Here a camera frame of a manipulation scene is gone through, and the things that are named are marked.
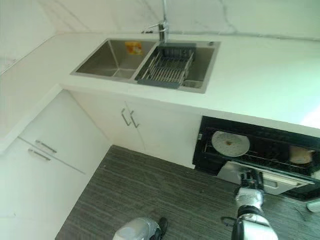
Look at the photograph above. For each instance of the black robot foot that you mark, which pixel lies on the black robot foot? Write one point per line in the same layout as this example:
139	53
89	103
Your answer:
163	226

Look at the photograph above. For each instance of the white speckled round plate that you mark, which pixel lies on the white speckled round plate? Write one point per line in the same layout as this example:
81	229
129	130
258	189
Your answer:
230	143

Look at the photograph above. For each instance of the white cabinet door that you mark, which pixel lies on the white cabinet door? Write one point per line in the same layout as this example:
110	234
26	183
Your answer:
32	195
62	125
105	117
162	132

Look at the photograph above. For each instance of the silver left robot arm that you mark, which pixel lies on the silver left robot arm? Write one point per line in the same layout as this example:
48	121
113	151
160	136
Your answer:
136	228

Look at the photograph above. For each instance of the dishwasher door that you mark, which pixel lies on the dishwasher door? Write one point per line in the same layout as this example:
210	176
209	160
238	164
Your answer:
267	180

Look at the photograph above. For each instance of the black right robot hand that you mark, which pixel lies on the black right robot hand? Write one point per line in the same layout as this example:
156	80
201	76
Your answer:
250	180

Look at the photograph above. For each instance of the stainless steel double sink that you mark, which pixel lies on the stainless steel double sink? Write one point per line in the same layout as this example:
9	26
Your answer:
120	57

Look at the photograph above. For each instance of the beige bowl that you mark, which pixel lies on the beige bowl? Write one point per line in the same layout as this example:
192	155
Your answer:
300	155

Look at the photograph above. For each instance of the chrome kitchen faucet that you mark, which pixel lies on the chrome kitchen faucet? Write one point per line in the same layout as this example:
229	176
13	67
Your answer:
163	27

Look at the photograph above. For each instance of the black built-in dishwasher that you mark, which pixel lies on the black built-in dishwasher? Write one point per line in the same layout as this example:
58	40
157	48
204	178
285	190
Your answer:
262	150

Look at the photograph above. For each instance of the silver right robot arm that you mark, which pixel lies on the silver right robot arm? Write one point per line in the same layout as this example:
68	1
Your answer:
251	215

